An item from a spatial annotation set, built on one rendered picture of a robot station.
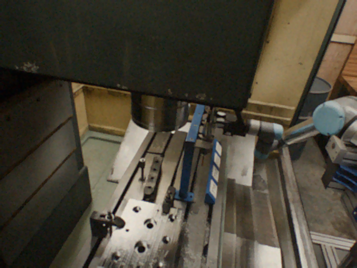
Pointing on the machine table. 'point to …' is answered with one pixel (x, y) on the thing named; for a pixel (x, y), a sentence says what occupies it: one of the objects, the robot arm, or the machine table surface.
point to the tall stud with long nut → (142, 168)
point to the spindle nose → (158, 113)
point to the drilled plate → (168, 229)
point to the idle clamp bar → (149, 192)
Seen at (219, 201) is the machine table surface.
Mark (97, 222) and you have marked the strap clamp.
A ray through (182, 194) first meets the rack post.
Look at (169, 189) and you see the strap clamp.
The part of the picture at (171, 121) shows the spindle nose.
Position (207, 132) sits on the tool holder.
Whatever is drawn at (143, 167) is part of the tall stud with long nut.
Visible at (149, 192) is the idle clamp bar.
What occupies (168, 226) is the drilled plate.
